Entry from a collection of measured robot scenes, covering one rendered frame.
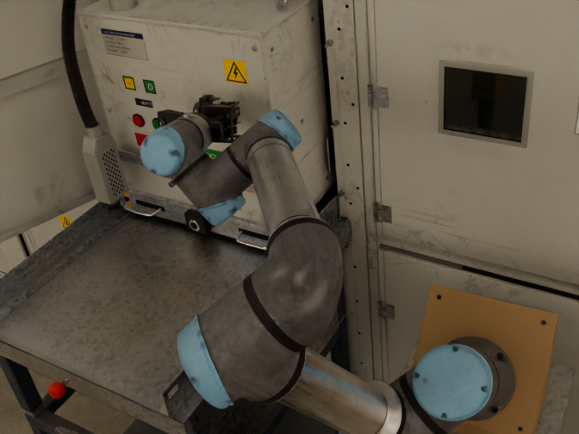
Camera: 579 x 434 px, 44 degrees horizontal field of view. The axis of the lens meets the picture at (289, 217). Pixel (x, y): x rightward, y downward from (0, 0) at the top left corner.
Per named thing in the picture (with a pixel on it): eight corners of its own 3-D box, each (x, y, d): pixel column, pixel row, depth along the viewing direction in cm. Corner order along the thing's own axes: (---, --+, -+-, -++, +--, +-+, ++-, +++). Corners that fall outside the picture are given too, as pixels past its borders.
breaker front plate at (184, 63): (284, 237, 164) (257, 38, 136) (125, 194, 186) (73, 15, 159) (287, 234, 165) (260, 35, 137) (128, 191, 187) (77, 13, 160)
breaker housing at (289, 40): (289, 235, 164) (262, 33, 136) (126, 191, 187) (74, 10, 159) (382, 132, 198) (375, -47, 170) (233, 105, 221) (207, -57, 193)
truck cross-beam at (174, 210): (296, 256, 165) (294, 235, 162) (121, 206, 190) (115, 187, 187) (307, 244, 168) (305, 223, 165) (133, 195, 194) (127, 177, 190)
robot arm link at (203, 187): (259, 193, 120) (216, 142, 119) (209, 234, 122) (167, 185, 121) (265, 185, 127) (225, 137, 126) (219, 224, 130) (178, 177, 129)
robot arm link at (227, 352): (459, 441, 120) (268, 326, 82) (389, 488, 123) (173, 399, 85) (426, 382, 128) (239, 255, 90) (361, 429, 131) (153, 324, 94)
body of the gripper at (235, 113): (243, 137, 143) (221, 153, 132) (203, 135, 145) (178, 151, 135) (240, 98, 140) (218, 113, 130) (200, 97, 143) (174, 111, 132)
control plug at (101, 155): (111, 206, 175) (92, 143, 164) (96, 201, 177) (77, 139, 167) (132, 189, 180) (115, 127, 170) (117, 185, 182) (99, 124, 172)
